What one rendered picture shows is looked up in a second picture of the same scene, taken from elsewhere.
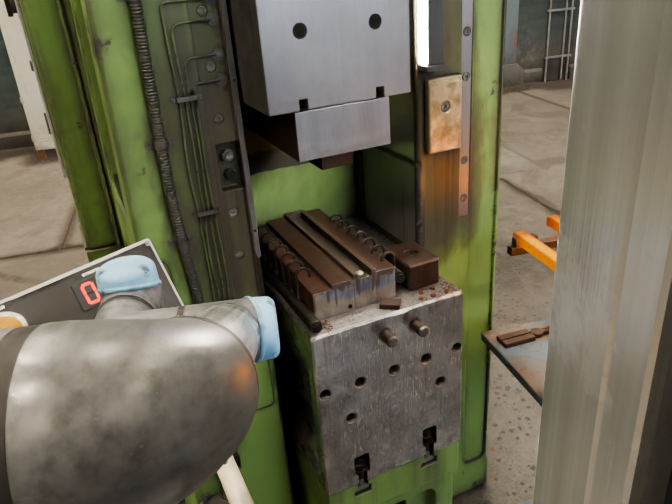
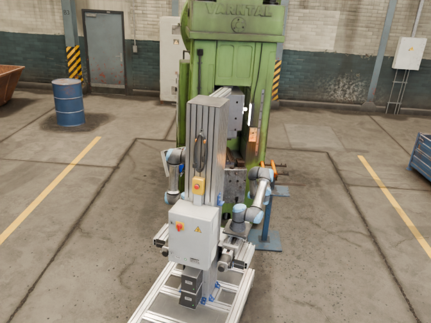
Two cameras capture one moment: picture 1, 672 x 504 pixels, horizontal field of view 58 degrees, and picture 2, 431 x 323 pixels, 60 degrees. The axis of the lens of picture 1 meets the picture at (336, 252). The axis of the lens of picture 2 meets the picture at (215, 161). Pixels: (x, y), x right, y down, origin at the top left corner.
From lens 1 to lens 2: 295 cm
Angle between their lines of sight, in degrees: 13
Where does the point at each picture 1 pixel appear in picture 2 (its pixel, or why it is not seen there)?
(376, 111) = (234, 132)
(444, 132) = (252, 138)
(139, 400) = not seen: hidden behind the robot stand
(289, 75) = not seen: hidden behind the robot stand
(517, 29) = (376, 87)
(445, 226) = (251, 157)
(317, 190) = (229, 143)
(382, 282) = (231, 163)
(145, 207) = not seen: hidden behind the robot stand
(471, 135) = (259, 139)
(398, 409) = (229, 190)
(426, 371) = (237, 184)
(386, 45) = (237, 122)
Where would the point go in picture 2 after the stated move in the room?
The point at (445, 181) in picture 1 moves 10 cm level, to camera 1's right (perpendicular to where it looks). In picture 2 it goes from (252, 147) to (260, 149)
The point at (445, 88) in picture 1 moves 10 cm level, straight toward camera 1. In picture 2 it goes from (253, 129) to (249, 132)
